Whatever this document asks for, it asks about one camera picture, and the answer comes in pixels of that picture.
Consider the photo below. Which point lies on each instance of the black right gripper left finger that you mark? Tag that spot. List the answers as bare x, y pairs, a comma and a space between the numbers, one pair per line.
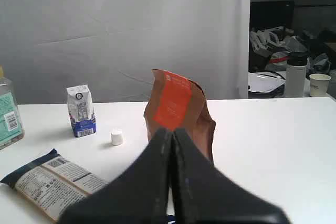
138, 195

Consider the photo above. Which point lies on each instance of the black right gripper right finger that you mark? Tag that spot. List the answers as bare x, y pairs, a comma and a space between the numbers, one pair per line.
202, 194

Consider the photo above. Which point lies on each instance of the white marshmallow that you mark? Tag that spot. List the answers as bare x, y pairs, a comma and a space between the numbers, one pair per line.
116, 137

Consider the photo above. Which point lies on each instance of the blue noodle packet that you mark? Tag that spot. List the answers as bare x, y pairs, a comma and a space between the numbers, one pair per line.
53, 183

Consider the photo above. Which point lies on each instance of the brown pouch with orange label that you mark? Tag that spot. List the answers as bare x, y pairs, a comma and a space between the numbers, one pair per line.
178, 102

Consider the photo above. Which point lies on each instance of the small white blue milk carton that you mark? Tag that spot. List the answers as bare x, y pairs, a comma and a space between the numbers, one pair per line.
81, 110

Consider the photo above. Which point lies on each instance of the white papers on desk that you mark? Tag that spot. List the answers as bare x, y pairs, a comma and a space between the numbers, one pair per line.
264, 82

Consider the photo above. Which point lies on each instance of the clear jar with green label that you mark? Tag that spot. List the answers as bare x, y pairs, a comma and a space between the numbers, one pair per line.
12, 129

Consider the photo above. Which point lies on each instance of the white thermos with black lid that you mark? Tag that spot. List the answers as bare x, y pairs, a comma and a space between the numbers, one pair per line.
295, 74

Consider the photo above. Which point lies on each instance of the cluttered bags pile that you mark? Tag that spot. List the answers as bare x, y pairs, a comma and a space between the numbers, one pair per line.
270, 49

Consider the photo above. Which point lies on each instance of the white paper cup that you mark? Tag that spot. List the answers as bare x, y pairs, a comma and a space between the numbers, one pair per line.
319, 84

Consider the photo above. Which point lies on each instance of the black monitor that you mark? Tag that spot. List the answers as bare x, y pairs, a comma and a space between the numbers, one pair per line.
270, 14

